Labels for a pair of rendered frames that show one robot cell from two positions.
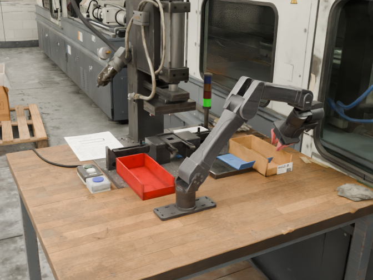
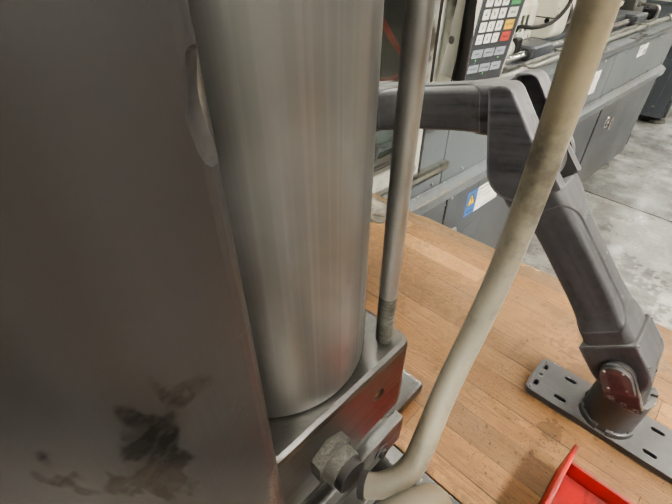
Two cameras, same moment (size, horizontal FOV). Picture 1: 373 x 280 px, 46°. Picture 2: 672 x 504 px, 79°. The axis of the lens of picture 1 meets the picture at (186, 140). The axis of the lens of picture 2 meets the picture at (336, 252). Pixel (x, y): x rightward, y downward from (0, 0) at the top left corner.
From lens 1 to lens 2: 1.69 m
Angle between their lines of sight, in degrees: 89
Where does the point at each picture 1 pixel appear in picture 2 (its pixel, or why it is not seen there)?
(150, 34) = (72, 320)
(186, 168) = (655, 352)
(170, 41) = (415, 128)
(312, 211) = (452, 245)
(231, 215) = (553, 333)
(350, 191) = (374, 208)
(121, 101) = not seen: outside the picture
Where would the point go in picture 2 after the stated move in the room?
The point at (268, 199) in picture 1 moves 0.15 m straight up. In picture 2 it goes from (452, 293) to (468, 225)
